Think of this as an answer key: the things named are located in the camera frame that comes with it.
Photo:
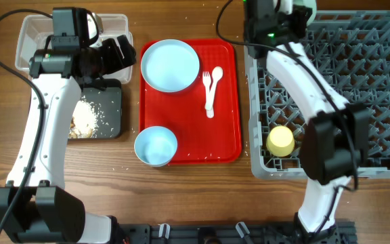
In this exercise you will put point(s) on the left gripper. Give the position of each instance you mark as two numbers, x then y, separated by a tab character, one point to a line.
116	61

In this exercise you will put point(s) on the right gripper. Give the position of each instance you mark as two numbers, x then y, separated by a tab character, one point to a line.
303	17

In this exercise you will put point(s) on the food scraps with rice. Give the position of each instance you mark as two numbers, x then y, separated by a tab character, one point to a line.
94	118

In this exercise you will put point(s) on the small light blue bowl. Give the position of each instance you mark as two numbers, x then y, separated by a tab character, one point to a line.
155	146

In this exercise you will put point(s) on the yellow plastic cup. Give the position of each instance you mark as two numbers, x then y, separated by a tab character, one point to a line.
280	141

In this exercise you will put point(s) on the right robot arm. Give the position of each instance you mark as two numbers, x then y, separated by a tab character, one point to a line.
335	141

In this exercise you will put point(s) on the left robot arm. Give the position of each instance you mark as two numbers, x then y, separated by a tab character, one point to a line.
34	205

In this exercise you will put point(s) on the grey dishwasher rack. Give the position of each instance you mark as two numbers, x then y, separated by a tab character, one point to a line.
351	49

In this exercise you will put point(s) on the black plastic tray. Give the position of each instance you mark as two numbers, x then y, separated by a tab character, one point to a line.
61	96

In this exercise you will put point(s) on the large light blue plate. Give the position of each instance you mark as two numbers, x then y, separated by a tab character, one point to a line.
170	65

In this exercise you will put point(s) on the clear plastic bin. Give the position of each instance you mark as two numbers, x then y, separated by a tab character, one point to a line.
36	28

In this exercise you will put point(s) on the white plastic spoon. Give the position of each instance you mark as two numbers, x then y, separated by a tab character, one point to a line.
216	76

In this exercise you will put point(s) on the white plastic fork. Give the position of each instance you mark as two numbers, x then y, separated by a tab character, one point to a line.
206	80

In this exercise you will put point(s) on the red serving tray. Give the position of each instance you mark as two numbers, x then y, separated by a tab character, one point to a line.
200	139

